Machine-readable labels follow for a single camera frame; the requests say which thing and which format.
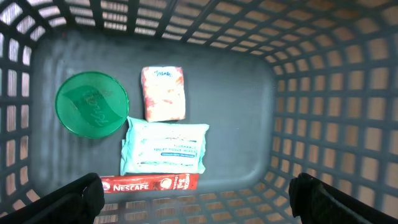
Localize red white tissue pack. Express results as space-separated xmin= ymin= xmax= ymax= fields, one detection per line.
xmin=141 ymin=66 xmax=186 ymax=122

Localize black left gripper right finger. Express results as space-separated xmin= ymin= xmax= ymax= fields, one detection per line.
xmin=289 ymin=172 xmax=397 ymax=224

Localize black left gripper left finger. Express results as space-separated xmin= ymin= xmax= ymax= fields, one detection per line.
xmin=1 ymin=173 xmax=105 ymax=224

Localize green round lid container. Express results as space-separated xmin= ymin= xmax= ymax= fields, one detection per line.
xmin=54 ymin=71 xmax=129 ymax=139

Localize light blue wipes pack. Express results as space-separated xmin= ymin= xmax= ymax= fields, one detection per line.
xmin=120 ymin=117 xmax=210 ymax=175

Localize red Nescafe sachet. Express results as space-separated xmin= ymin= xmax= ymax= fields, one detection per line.
xmin=101 ymin=174 xmax=200 ymax=194

